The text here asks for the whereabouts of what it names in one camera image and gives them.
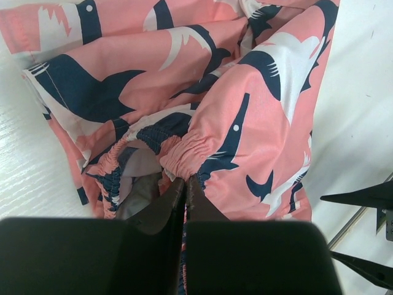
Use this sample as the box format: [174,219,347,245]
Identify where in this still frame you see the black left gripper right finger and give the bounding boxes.
[184,176,341,294]

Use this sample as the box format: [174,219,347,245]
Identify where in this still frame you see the pink shark print shorts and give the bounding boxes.
[1,1,339,221]

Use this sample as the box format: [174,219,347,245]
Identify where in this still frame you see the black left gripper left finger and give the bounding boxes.
[1,179,185,294]

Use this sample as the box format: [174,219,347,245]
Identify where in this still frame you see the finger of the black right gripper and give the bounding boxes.
[330,251,392,291]
[320,181,392,210]

